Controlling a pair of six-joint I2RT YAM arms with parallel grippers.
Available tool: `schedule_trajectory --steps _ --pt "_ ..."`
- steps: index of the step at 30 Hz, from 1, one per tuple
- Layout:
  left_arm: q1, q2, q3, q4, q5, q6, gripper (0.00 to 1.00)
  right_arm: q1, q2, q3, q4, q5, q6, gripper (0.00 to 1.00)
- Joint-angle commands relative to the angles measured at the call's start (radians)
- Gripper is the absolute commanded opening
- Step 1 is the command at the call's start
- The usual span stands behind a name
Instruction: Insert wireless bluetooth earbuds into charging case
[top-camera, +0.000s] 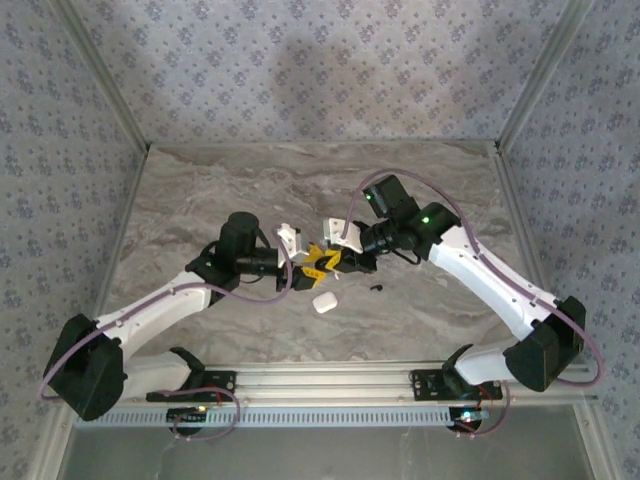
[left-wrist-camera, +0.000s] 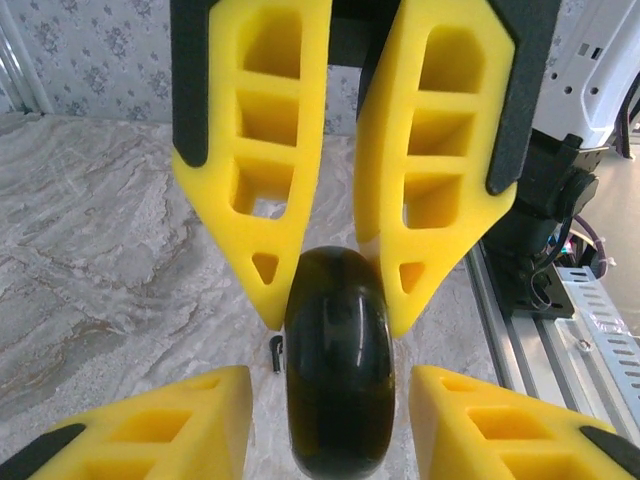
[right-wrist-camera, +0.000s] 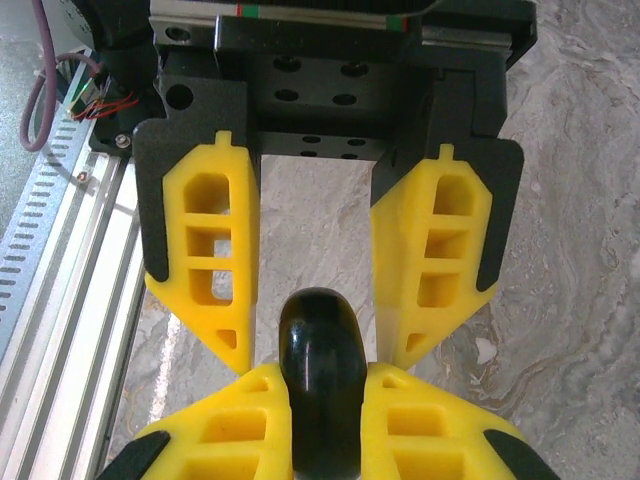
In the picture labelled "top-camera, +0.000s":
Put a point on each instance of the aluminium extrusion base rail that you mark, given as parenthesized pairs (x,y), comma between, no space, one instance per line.
(320,380)

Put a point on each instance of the aluminium frame post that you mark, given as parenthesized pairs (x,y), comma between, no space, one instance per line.
(104,75)
(540,75)
(52,450)
(595,450)

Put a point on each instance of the aluminium table side rail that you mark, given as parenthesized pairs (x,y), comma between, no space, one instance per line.
(124,225)
(528,250)

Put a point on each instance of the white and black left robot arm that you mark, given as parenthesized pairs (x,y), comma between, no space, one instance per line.
(160,312)

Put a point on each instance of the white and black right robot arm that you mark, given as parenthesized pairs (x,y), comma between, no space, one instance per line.
(465,275)

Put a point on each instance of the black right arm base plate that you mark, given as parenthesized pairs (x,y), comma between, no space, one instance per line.
(425,385)

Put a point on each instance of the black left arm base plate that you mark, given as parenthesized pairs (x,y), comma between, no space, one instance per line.
(220,382)

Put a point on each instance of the white earbud charging case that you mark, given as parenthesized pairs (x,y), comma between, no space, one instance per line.
(324,303)

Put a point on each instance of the black control board green light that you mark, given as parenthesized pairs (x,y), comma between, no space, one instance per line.
(467,417)
(187,416)

